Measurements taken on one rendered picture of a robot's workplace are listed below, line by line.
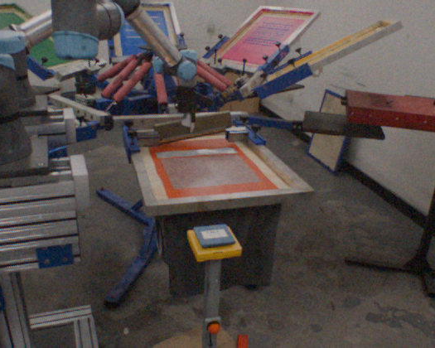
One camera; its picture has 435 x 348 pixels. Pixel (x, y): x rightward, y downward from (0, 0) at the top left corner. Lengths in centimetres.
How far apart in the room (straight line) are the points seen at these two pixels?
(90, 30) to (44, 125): 78
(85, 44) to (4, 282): 91
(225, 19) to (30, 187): 537
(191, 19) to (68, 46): 536
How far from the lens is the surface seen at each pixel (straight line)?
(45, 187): 102
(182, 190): 152
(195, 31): 609
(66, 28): 74
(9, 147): 100
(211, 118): 196
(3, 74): 98
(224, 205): 140
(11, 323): 156
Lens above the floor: 161
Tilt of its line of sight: 22 degrees down
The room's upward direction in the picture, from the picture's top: 3 degrees clockwise
